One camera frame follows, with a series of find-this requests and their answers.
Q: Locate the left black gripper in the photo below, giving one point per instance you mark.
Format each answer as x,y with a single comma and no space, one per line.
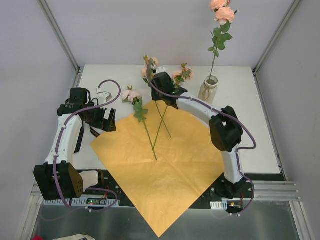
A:
105,119

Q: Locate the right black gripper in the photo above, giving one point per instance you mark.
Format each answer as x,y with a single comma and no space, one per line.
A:
155,78

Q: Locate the black ribbon gold lettering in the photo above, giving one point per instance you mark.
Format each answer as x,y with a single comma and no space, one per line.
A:
86,135

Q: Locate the peach flower stem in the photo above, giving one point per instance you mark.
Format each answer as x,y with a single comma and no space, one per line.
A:
150,69
177,79

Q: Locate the pink flower stem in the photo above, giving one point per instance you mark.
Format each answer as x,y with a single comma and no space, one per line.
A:
136,99
224,16

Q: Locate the orange wrapping paper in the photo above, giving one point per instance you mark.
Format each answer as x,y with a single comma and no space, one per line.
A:
188,156

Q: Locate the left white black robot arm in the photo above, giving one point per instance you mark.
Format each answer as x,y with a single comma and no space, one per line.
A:
57,178

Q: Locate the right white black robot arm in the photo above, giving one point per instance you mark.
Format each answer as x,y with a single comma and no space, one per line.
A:
225,129

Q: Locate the beige ribbed vase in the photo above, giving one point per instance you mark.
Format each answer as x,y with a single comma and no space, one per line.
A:
208,89

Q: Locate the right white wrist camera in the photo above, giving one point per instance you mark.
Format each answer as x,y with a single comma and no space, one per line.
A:
158,69

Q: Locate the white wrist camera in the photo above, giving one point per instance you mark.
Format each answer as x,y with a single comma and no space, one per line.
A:
158,69
103,96

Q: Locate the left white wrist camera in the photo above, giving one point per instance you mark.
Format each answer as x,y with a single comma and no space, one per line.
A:
103,96

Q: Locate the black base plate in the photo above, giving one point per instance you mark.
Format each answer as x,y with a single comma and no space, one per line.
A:
178,191

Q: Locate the aluminium frame rail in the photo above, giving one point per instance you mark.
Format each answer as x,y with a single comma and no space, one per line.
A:
283,191

